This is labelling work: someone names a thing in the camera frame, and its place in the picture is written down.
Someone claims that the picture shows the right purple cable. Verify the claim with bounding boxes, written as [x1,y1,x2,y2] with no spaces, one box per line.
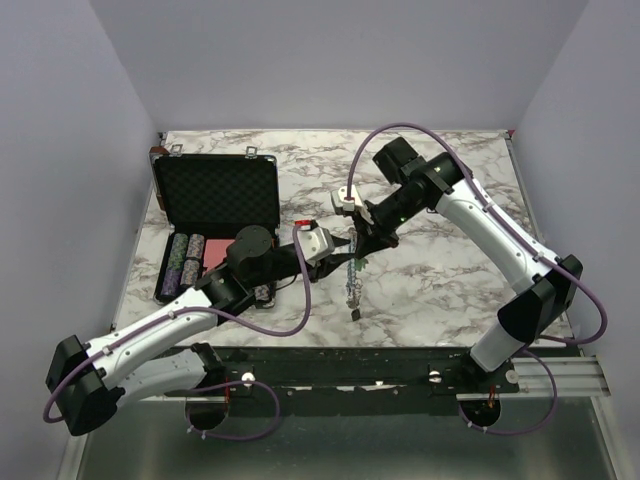
[347,122,609,437]

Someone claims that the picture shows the grey lower chip stack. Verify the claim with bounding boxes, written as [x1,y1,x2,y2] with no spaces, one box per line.
[179,259,200,290]

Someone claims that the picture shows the black mounting base plate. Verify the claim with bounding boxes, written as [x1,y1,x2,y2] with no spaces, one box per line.
[189,343,519,417]

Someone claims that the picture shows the purple poker chip stack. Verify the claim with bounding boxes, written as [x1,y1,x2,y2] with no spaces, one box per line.
[160,269,182,298]

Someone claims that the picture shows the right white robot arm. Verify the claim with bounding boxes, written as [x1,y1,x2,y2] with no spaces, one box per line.
[354,138,583,392]

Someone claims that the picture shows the aluminium frame rail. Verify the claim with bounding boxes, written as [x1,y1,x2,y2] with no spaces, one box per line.
[59,348,614,479]

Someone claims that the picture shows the pink playing card deck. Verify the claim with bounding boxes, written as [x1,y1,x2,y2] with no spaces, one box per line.
[203,239,233,270]

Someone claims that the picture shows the green poker chip stack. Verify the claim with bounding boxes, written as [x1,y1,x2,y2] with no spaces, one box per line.
[167,233,189,271]

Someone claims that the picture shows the grey poker chip stack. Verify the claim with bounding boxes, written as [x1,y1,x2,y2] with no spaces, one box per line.
[186,234,205,261]

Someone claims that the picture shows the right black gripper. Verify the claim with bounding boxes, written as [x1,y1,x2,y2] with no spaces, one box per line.
[351,188,425,258]

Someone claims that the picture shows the blue silicone band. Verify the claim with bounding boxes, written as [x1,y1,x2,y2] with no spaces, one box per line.
[347,259,357,288]

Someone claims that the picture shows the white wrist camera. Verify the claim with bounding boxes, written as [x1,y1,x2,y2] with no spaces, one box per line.
[296,227,335,266]
[331,186,373,225]

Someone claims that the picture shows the grey spiky metal ring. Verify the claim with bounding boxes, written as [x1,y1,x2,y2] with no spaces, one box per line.
[343,227,366,322]

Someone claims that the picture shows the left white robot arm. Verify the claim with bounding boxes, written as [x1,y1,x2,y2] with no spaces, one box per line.
[42,221,352,436]

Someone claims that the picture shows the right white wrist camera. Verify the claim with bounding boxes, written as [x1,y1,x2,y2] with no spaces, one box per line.
[331,186,373,225]

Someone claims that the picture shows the black poker chip case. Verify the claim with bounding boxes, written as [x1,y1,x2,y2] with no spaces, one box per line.
[149,147,280,305]

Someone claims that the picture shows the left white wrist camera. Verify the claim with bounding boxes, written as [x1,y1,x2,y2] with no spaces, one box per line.
[296,227,335,266]

